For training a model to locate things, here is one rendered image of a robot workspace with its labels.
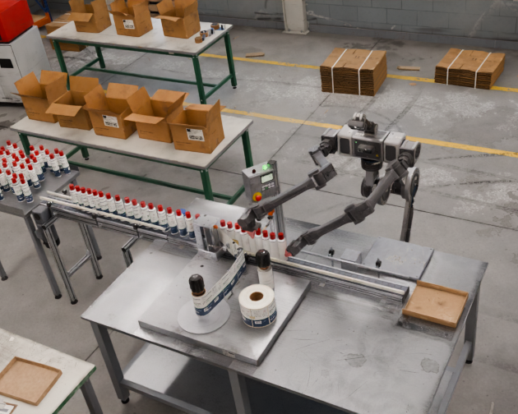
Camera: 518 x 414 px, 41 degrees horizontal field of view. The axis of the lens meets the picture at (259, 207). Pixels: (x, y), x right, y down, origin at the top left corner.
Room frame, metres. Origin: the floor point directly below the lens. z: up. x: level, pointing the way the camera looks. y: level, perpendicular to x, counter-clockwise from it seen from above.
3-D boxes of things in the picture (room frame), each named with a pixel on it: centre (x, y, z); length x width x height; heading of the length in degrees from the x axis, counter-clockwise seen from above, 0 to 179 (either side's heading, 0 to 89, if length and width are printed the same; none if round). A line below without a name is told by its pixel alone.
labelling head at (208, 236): (3.49, 0.33, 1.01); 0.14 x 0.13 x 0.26; 57
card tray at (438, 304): (2.79, -0.90, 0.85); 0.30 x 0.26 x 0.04; 57
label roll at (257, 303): (2.87, 0.09, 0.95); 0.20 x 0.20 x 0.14
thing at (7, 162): (4.80, 1.93, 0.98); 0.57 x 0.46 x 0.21; 147
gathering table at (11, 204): (4.72, 1.84, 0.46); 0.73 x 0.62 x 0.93; 57
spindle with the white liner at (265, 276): (3.06, 0.02, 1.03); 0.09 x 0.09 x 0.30
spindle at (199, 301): (2.93, 0.41, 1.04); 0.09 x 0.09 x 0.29
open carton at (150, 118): (5.38, 0.72, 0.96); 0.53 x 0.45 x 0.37; 148
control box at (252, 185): (3.47, -0.03, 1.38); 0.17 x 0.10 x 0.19; 112
